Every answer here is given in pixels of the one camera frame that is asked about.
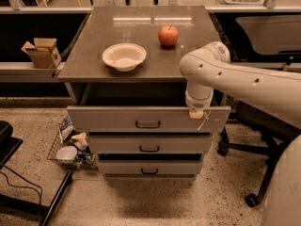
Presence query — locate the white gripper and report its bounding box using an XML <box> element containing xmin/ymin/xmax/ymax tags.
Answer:
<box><xmin>185</xmin><ymin>92</ymin><xmax>213</xmax><ymax>120</ymax></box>

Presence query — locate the grey top drawer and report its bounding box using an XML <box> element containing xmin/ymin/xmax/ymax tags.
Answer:
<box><xmin>67</xmin><ymin>105</ymin><xmax>230</xmax><ymax>134</ymax></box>

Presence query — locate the grey drawer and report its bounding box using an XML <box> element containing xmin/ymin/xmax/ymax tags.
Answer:
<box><xmin>67</xmin><ymin>105</ymin><xmax>230</xmax><ymax>134</ymax></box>
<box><xmin>88</xmin><ymin>134</ymin><xmax>213</xmax><ymax>153</ymax></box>
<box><xmin>97</xmin><ymin>160</ymin><xmax>202</xmax><ymax>175</ymax></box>

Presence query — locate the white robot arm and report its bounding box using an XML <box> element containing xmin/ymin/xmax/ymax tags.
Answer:
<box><xmin>180</xmin><ymin>41</ymin><xmax>301</xmax><ymax>226</ymax></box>

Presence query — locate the grey middle drawer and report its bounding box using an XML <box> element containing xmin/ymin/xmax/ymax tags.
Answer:
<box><xmin>88</xmin><ymin>134</ymin><xmax>213</xmax><ymax>153</ymax></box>

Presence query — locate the grey drawer cabinet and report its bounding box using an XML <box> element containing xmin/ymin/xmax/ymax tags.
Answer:
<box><xmin>58</xmin><ymin>7</ymin><xmax>230</xmax><ymax>179</ymax></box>

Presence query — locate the grey bottom drawer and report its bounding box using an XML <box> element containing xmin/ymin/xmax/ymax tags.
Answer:
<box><xmin>97</xmin><ymin>160</ymin><xmax>202</xmax><ymax>175</ymax></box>

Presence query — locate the open cardboard box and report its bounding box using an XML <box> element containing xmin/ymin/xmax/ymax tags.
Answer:
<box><xmin>22</xmin><ymin>38</ymin><xmax>61</xmax><ymax>69</ymax></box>

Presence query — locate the black office chair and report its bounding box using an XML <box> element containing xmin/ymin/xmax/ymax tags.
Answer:
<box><xmin>217</xmin><ymin>102</ymin><xmax>301</xmax><ymax>207</ymax></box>

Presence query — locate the red apple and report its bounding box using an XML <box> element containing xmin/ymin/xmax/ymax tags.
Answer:
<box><xmin>158</xmin><ymin>25</ymin><xmax>179</xmax><ymax>47</ymax></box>

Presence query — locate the white bowl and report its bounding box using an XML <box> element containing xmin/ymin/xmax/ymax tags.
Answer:
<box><xmin>103</xmin><ymin>43</ymin><xmax>147</xmax><ymax>72</ymax></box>

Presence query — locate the snack bag in basket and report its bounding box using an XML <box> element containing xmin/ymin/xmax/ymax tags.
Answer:
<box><xmin>58</xmin><ymin>117</ymin><xmax>74</xmax><ymax>142</ymax></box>

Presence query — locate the white plastic container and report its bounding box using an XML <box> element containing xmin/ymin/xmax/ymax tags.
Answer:
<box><xmin>55</xmin><ymin>146</ymin><xmax>77</xmax><ymax>160</ymax></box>

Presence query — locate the black stand with cable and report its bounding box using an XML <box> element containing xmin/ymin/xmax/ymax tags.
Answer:
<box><xmin>0</xmin><ymin>121</ymin><xmax>72</xmax><ymax>226</ymax></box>

